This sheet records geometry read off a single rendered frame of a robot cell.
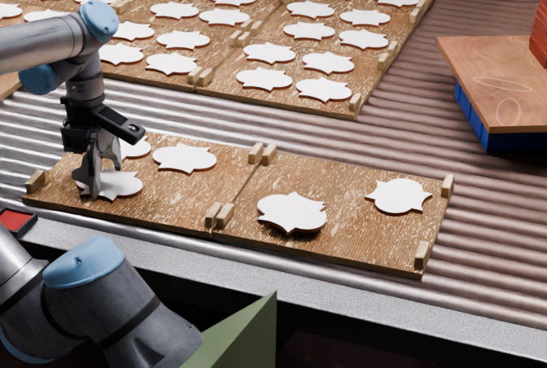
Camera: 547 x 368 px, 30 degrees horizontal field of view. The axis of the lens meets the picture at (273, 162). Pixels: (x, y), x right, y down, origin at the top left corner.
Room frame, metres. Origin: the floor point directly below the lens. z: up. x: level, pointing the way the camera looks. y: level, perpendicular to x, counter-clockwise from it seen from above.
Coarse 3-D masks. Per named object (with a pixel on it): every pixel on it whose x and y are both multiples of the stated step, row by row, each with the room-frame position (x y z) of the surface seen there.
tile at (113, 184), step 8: (104, 176) 1.84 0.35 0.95; (112, 176) 1.85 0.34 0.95; (120, 176) 1.85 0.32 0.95; (128, 176) 1.85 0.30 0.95; (136, 176) 1.86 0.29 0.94; (80, 184) 1.81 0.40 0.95; (104, 184) 1.81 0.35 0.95; (112, 184) 1.81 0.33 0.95; (120, 184) 1.81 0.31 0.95; (128, 184) 1.81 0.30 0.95; (136, 184) 1.81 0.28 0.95; (88, 192) 1.78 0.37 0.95; (104, 192) 1.78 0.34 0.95; (112, 192) 1.78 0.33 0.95; (120, 192) 1.78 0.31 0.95; (128, 192) 1.78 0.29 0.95; (136, 192) 1.78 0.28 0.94; (112, 200) 1.75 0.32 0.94
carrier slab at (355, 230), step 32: (288, 160) 1.95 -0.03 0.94; (320, 160) 1.95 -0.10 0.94; (256, 192) 1.81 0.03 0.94; (288, 192) 1.81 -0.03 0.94; (320, 192) 1.81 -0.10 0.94; (352, 192) 1.82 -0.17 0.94; (256, 224) 1.69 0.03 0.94; (352, 224) 1.70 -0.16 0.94; (384, 224) 1.70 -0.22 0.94; (416, 224) 1.70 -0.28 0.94; (320, 256) 1.59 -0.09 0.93; (352, 256) 1.58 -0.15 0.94; (384, 256) 1.58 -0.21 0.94
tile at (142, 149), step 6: (144, 138) 2.02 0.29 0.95; (120, 144) 1.99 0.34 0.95; (126, 144) 1.99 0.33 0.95; (138, 144) 1.99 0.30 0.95; (144, 144) 1.99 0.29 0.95; (120, 150) 1.96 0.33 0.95; (126, 150) 1.96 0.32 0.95; (132, 150) 1.96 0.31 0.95; (138, 150) 1.96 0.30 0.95; (144, 150) 1.96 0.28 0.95; (150, 150) 1.97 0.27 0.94; (102, 156) 1.94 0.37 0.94; (126, 156) 1.94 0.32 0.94; (132, 156) 1.94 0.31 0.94; (138, 156) 1.94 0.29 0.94; (144, 156) 1.95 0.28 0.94
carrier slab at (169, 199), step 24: (168, 144) 2.01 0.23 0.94; (192, 144) 2.01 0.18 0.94; (216, 144) 2.01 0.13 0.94; (72, 168) 1.89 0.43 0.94; (144, 168) 1.90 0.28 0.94; (216, 168) 1.91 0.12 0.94; (240, 168) 1.91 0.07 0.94; (48, 192) 1.79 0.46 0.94; (72, 192) 1.79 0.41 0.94; (144, 192) 1.80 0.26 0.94; (168, 192) 1.80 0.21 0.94; (192, 192) 1.80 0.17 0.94; (216, 192) 1.80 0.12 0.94; (240, 192) 1.82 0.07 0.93; (96, 216) 1.72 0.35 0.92; (120, 216) 1.71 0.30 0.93; (144, 216) 1.71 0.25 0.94; (168, 216) 1.71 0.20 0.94; (192, 216) 1.71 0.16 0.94
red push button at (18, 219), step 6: (6, 210) 1.73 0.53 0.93; (0, 216) 1.71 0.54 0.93; (6, 216) 1.71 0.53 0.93; (12, 216) 1.71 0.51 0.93; (18, 216) 1.71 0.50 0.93; (24, 216) 1.71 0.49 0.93; (30, 216) 1.71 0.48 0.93; (6, 222) 1.68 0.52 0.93; (12, 222) 1.68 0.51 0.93; (18, 222) 1.68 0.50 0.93; (12, 228) 1.66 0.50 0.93; (18, 228) 1.67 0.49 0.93
